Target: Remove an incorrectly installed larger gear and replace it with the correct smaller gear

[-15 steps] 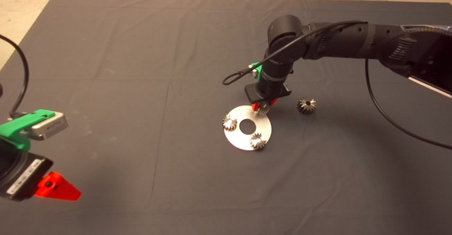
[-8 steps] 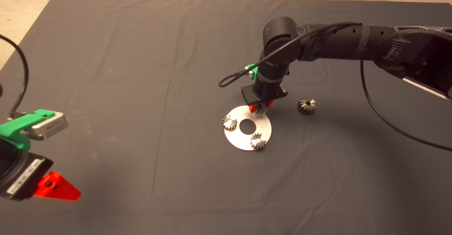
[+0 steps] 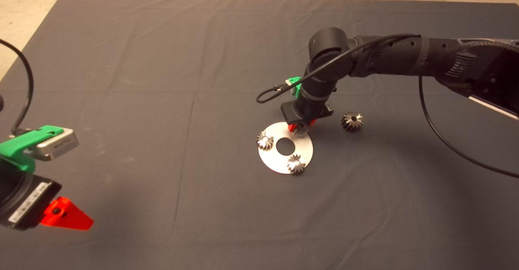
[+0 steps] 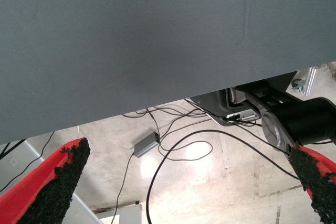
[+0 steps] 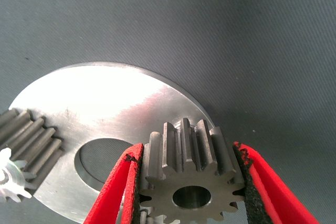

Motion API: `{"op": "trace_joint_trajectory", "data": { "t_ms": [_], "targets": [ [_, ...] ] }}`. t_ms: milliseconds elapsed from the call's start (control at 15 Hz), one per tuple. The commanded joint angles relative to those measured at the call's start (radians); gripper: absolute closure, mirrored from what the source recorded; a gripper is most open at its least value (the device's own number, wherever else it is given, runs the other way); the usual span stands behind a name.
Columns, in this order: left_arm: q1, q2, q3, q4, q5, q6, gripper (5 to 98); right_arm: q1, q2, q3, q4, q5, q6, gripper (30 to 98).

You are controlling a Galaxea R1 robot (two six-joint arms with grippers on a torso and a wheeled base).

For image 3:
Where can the green left camera mount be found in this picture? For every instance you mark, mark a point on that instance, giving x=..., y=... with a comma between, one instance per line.
x=16, y=146

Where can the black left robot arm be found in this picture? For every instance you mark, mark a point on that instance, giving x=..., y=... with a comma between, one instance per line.
x=8, y=178

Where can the dark grey table cloth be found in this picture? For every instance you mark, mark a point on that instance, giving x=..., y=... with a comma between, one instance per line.
x=162, y=99

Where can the green right camera mount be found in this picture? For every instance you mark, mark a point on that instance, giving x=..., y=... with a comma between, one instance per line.
x=296, y=81

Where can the round metal plate with hole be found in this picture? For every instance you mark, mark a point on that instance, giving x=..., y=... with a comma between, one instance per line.
x=271, y=160

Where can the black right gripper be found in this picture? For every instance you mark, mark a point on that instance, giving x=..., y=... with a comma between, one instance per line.
x=308, y=114

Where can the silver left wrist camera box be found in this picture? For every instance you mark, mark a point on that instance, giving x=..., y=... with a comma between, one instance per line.
x=58, y=144

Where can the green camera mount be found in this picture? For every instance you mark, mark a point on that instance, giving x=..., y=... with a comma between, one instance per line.
x=296, y=81
x=16, y=146

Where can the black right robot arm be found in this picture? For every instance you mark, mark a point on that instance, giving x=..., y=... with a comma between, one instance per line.
x=328, y=43

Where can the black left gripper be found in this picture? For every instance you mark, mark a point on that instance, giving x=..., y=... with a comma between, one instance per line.
x=24, y=203

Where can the smaller steel gear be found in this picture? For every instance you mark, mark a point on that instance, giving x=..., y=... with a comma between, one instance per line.
x=301, y=131

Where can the larger steel gear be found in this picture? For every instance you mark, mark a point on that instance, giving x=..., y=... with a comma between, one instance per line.
x=358, y=123

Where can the small steel gear on pin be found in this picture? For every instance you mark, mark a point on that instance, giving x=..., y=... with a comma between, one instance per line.
x=297, y=164
x=265, y=141

